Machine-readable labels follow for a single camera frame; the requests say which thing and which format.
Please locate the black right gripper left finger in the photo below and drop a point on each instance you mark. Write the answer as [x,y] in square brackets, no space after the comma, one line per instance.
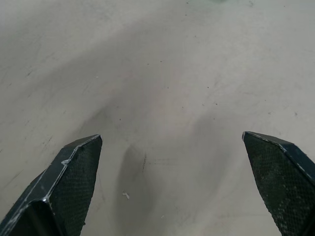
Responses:
[61,191]

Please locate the small white debris scrap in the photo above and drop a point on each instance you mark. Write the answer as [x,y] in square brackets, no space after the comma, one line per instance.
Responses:
[126,194]

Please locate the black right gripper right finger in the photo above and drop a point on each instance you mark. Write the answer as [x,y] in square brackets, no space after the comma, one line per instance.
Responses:
[280,186]

